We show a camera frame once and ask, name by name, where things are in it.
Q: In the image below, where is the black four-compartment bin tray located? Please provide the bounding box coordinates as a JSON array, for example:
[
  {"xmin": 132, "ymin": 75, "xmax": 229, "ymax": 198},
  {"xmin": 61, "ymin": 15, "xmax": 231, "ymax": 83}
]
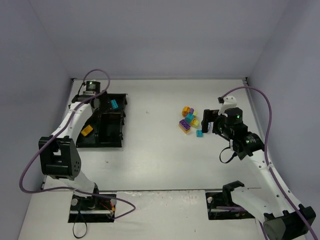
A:
[{"xmin": 76, "ymin": 93, "xmax": 128, "ymax": 148}]

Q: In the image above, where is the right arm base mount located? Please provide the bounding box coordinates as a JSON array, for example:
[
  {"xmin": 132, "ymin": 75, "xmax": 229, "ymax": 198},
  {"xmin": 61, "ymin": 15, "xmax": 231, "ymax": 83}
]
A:
[{"xmin": 205, "ymin": 189, "xmax": 255, "ymax": 221}]

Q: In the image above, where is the purple 2x4 lego brick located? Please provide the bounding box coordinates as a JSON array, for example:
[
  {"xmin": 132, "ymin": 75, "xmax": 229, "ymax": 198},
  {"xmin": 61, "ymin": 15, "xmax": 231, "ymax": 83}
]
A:
[{"xmin": 178, "ymin": 119, "xmax": 191, "ymax": 132}]

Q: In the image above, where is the small teal lego brick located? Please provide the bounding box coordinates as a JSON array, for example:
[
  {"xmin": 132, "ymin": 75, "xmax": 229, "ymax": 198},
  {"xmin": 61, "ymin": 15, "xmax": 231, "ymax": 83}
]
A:
[{"xmin": 196, "ymin": 129, "xmax": 204, "ymax": 138}]

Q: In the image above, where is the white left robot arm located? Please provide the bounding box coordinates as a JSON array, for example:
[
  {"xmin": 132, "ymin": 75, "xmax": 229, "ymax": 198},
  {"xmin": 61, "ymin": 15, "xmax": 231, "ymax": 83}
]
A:
[{"xmin": 38, "ymin": 80, "xmax": 106, "ymax": 198}]

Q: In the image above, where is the orange round lego piece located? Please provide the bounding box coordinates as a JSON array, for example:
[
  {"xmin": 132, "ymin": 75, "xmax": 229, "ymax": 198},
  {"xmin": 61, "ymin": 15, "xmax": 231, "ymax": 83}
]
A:
[{"xmin": 181, "ymin": 106, "xmax": 191, "ymax": 117}]

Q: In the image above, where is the orange 2x4 lego brick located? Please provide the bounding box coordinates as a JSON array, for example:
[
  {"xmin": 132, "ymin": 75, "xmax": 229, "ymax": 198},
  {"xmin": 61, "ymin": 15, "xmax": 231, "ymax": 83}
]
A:
[{"xmin": 80, "ymin": 125, "xmax": 93, "ymax": 137}]

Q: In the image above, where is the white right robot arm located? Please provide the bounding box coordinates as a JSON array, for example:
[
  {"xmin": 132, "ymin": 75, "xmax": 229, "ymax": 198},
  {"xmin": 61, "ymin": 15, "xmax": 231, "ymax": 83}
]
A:
[{"xmin": 201, "ymin": 107, "xmax": 316, "ymax": 240}]

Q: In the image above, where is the large teal lego brick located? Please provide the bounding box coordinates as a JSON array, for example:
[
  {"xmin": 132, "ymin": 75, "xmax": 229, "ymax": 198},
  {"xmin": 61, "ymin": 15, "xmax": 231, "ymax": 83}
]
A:
[{"xmin": 184, "ymin": 113, "xmax": 195, "ymax": 124}]

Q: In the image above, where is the teal 2x4 lego brick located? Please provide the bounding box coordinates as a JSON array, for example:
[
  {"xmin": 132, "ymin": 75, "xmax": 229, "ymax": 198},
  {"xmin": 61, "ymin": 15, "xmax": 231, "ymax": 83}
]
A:
[{"xmin": 110, "ymin": 99, "xmax": 119, "ymax": 110}]

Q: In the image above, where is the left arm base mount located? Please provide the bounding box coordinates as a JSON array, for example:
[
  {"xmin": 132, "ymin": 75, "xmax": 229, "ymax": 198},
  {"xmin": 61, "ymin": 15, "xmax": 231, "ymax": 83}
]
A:
[{"xmin": 68, "ymin": 194, "xmax": 117, "ymax": 223}]

